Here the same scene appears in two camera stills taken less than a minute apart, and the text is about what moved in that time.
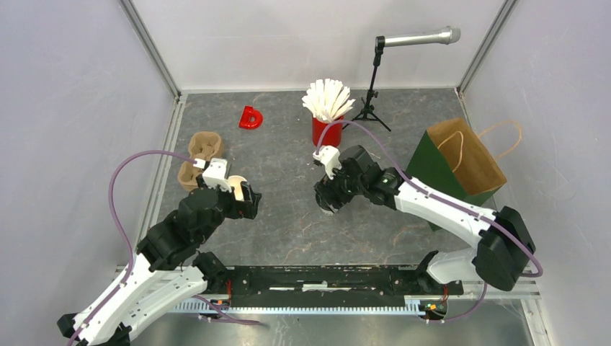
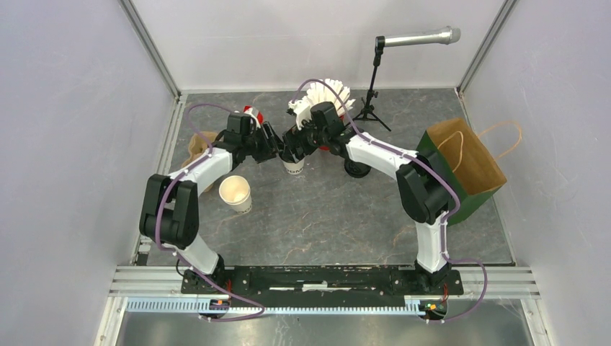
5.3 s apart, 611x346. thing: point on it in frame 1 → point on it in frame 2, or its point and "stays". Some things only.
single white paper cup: (327, 213) → (295, 168)
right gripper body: (346, 187) → (309, 138)
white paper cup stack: (235, 181) stays
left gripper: (246, 208) → (271, 146)
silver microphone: (448, 35) stays
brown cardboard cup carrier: (202, 145) stays
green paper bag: (450, 159) stays
